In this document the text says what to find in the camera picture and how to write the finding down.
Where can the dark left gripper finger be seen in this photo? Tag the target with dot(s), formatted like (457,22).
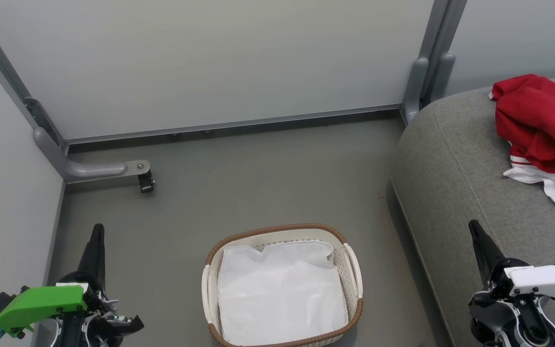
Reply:
(95,255)
(128,326)

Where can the cream laundry basket brown rim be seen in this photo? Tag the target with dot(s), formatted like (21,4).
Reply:
(212,289)

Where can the grey partition post with feet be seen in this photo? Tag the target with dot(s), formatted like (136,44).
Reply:
(427,72)

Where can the black caster wheel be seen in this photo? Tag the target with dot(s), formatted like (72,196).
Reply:
(146,182)

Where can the grey partition base rail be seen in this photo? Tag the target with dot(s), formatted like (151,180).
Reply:
(234,124)

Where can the grey fabric sofa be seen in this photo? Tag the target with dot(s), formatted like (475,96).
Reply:
(451,183)

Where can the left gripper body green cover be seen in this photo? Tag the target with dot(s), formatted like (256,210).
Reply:
(41,303)

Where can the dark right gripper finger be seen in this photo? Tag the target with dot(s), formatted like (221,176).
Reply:
(485,253)

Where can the grey partition post with foot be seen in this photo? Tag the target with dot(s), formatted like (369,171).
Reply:
(85,169)

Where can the red shirt with white label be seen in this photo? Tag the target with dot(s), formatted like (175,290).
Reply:
(537,115)

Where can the white cloth basket liner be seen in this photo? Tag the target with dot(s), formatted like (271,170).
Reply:
(280,294)

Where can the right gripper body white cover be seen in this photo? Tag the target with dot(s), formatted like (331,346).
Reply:
(542,284)

